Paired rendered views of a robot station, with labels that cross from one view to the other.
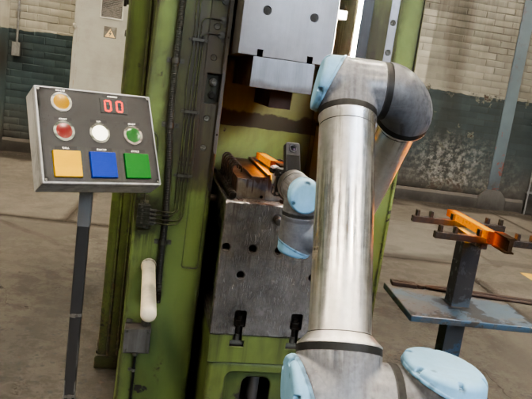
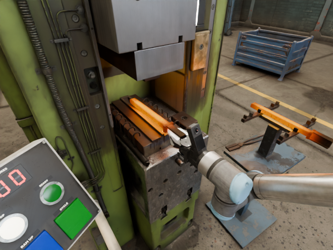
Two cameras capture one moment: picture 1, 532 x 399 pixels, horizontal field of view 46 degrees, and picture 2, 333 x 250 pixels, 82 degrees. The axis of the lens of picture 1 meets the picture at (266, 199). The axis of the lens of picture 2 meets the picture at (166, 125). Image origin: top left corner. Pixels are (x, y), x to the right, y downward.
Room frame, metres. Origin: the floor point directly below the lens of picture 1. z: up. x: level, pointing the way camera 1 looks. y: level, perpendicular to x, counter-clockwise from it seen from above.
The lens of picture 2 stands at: (1.42, 0.26, 1.53)
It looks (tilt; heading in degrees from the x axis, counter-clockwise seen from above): 36 degrees down; 335
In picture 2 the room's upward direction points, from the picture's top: straight up
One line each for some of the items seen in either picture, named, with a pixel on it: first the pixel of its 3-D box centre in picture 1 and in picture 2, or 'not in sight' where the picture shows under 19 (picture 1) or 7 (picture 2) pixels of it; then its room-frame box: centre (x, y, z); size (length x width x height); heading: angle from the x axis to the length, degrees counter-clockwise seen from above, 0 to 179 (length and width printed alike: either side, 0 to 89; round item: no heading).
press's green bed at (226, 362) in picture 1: (245, 363); (152, 195); (2.24, -0.01, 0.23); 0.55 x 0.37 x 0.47; 12
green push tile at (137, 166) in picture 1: (136, 166); (74, 218); (1.78, 0.38, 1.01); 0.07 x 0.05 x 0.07; 127
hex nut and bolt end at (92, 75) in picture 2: (212, 89); (92, 80); (2.13, 0.23, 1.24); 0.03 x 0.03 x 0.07; 12
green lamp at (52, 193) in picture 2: (133, 134); (52, 193); (1.81, 0.41, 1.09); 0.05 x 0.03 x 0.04; 102
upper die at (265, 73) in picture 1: (270, 74); (131, 47); (2.22, 0.05, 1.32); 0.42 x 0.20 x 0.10; 12
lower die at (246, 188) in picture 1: (256, 176); (138, 120); (2.22, 0.05, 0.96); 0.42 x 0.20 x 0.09; 12
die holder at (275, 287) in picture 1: (260, 248); (149, 152); (2.24, -0.01, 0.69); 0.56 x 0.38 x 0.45; 12
